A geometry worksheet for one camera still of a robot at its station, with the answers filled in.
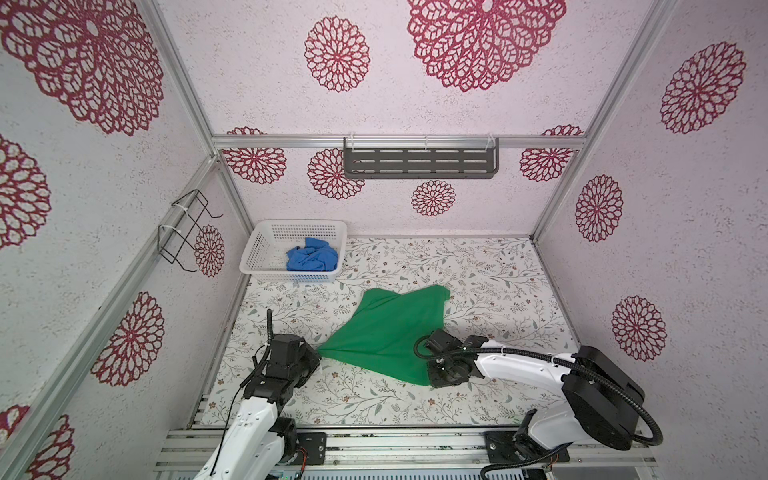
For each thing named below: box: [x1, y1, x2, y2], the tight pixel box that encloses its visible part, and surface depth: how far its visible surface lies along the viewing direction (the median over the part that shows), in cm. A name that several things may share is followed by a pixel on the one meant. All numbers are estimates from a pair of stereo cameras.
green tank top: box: [318, 285, 451, 386], surface depth 97 cm
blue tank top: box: [286, 237, 339, 271], surface depth 105 cm
